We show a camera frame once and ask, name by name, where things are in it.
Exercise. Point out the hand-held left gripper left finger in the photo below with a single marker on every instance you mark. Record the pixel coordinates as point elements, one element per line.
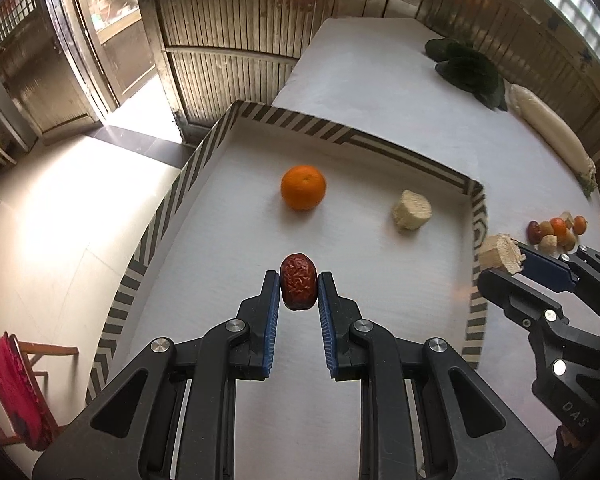
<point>270,322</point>

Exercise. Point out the red seat cushion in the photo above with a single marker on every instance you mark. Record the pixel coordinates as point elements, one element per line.
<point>17,395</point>

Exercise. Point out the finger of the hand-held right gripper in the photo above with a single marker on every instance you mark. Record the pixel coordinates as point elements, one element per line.
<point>545,267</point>
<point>510,295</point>

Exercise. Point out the dark green vegetable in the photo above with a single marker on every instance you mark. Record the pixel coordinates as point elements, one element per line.
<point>472,80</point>
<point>442,49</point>

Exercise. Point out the pale sugarcane piece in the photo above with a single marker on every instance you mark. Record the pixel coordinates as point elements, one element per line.
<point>411,209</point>
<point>497,257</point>

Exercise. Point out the white tray with striped rim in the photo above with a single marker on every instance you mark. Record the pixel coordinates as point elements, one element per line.
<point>230,200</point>

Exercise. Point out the wooden chair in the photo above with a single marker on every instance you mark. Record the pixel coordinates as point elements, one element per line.
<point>35,350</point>

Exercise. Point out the large orange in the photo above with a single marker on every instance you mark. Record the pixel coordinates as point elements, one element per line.
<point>303,187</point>

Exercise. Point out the wrinkled red date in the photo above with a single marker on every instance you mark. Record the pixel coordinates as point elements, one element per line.
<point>297,282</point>
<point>533,230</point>

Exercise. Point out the orange with stem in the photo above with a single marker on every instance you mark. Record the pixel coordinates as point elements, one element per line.
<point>558,226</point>

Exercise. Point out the small orange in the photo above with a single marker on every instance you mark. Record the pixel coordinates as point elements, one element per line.
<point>580,224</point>

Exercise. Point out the glass block window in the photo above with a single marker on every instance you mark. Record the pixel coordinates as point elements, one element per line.
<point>570,0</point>

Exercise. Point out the white radish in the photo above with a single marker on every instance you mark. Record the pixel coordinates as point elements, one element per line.
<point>550,127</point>

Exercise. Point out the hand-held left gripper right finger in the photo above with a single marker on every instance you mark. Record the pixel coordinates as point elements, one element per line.
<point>327,325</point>

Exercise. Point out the tan longan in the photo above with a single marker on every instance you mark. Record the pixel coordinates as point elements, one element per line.
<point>568,240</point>
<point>545,226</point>

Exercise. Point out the slatted metal door leaf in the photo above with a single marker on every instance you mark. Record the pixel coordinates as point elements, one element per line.
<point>220,20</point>
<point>45,45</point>

